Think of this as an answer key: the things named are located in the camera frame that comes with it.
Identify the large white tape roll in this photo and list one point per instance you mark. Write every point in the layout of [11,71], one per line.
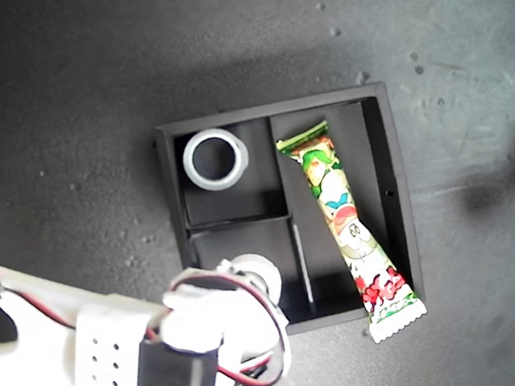
[188,164]

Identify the black compartment tray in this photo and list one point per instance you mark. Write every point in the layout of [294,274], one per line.
[331,168]

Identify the green printed snack bar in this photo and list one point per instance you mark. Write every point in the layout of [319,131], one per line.
[349,228]

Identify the small white tape roll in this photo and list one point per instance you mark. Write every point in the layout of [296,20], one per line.
[274,277]

